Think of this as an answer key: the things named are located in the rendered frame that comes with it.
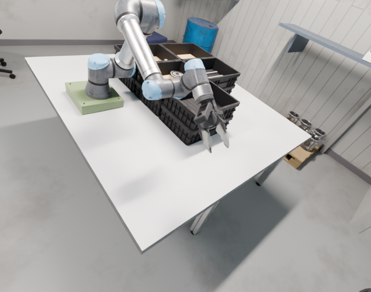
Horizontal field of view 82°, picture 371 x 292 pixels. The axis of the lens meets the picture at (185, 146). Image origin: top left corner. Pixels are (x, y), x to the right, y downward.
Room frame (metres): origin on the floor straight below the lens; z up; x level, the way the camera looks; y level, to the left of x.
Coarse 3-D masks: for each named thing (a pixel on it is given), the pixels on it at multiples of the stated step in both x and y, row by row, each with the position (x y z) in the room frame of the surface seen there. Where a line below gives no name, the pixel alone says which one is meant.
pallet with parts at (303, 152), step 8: (288, 112) 2.77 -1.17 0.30; (296, 120) 2.69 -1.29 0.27; (304, 120) 2.73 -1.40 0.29; (304, 128) 2.58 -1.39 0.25; (312, 136) 2.41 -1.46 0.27; (320, 136) 2.47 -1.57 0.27; (304, 144) 2.31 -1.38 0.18; (312, 144) 2.29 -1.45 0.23; (320, 144) 2.45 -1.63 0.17; (296, 152) 2.16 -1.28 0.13; (304, 152) 2.22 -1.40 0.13; (312, 152) 2.29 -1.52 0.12; (288, 160) 2.10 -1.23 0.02; (296, 160) 2.05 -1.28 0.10; (296, 168) 2.01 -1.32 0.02
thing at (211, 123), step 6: (204, 96) 0.73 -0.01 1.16; (210, 96) 0.74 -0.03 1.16; (198, 102) 0.73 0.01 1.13; (204, 102) 0.74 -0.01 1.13; (210, 102) 0.76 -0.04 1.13; (216, 108) 0.76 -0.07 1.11; (210, 114) 0.69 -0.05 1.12; (216, 114) 0.70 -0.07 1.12; (210, 120) 0.68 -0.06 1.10; (216, 120) 0.67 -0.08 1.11; (204, 126) 0.67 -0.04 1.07; (210, 126) 0.68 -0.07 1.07; (216, 126) 0.72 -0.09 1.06
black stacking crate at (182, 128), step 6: (162, 108) 1.10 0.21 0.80; (162, 114) 1.10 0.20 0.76; (168, 114) 1.06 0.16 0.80; (162, 120) 1.10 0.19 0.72; (168, 120) 1.06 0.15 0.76; (174, 120) 1.03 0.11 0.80; (228, 120) 1.22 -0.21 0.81; (168, 126) 1.06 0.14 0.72; (174, 126) 1.03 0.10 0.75; (180, 126) 1.01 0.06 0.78; (174, 132) 1.03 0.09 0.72; (180, 132) 1.00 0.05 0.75; (186, 132) 0.98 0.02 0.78; (192, 132) 0.95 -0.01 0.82; (198, 132) 0.99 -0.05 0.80; (210, 132) 1.10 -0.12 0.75; (216, 132) 1.17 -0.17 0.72; (180, 138) 0.99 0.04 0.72; (186, 138) 0.97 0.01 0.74; (192, 138) 0.97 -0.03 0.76; (198, 138) 1.03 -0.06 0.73; (186, 144) 0.95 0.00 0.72
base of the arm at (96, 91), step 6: (90, 84) 1.04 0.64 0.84; (96, 84) 1.04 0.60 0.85; (102, 84) 1.06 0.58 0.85; (108, 84) 1.12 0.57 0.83; (90, 90) 1.03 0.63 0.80; (96, 90) 1.03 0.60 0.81; (102, 90) 1.05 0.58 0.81; (108, 90) 1.10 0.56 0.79; (90, 96) 1.02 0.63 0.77; (96, 96) 1.03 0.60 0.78; (102, 96) 1.04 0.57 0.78; (108, 96) 1.08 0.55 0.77
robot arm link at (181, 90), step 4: (172, 80) 0.79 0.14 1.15; (176, 80) 0.81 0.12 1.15; (180, 80) 0.81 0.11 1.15; (176, 84) 0.79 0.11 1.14; (180, 84) 0.80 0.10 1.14; (176, 88) 0.78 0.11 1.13; (180, 88) 0.79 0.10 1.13; (184, 88) 0.80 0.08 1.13; (188, 88) 0.81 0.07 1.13; (176, 92) 0.78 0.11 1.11; (180, 92) 0.79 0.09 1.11; (184, 92) 0.81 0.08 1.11; (188, 92) 0.82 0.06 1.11; (176, 96) 0.79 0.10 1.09; (180, 96) 0.82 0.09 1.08; (184, 96) 0.84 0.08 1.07
